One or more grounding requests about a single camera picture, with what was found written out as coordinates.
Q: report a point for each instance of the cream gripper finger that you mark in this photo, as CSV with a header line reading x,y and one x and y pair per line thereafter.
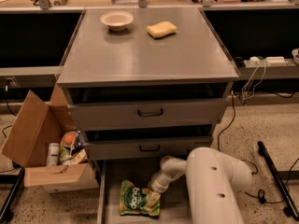
x,y
153,198

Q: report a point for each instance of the green rice chip bag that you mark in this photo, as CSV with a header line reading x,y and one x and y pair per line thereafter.
x,y
133,201

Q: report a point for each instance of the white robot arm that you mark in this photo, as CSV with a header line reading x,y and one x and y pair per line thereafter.
x,y
212,179

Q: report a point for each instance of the grey bottom drawer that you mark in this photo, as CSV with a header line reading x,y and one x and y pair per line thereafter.
x,y
175,208

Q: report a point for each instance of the grey drawer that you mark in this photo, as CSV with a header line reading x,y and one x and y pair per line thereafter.
x,y
148,114
175,208
129,149

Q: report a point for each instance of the grey middle drawer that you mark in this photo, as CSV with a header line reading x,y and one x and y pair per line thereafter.
x,y
129,149

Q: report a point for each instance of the grey top drawer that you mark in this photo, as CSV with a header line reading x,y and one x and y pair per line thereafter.
x,y
148,114

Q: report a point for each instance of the grey drawer cabinet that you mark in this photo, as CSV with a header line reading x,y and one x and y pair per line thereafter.
x,y
132,66

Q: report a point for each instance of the orange snack package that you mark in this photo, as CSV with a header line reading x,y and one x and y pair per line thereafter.
x,y
72,142

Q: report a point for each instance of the white spray can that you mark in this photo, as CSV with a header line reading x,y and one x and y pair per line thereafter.
x,y
53,154

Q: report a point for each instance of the black metal floor bar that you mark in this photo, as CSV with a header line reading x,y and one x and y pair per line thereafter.
x,y
287,198

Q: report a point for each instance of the black left floor bar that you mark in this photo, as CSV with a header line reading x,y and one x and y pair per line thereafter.
x,y
13,182

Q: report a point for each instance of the brown cardboard box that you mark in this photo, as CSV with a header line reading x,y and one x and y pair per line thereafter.
x,y
37,125

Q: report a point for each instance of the yellow sponge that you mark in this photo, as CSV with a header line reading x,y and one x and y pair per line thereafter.
x,y
161,29

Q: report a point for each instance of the white paper bowl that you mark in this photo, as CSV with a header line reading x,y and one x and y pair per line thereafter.
x,y
117,21

